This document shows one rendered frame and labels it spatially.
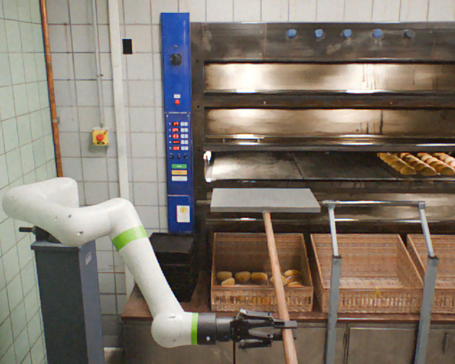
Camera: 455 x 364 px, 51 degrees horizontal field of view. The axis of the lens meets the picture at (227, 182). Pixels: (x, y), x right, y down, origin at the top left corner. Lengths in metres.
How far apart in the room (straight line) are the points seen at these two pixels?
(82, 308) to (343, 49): 1.93
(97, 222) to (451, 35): 2.23
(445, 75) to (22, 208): 2.33
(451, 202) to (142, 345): 2.02
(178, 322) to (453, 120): 2.16
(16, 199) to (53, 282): 0.41
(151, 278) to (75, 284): 0.55
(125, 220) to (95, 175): 1.40
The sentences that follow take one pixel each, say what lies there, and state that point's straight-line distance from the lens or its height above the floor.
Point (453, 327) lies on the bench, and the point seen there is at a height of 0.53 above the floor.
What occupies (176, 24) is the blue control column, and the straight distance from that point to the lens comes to 2.79.
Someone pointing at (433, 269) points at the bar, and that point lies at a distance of 2.63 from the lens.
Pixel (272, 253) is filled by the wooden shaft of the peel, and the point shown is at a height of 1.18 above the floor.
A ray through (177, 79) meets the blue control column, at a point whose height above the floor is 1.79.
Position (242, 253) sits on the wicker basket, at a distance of 2.99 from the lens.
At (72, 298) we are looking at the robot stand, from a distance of 2.11.
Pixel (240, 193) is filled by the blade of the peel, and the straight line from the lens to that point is 2.65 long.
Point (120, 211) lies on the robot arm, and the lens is 1.65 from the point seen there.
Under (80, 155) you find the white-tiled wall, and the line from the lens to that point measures 3.02.
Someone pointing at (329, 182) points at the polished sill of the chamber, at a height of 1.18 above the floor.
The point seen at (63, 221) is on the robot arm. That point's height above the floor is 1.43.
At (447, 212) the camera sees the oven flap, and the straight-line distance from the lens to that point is 3.22.
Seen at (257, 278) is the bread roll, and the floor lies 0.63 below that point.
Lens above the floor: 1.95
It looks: 15 degrees down
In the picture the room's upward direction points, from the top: straight up
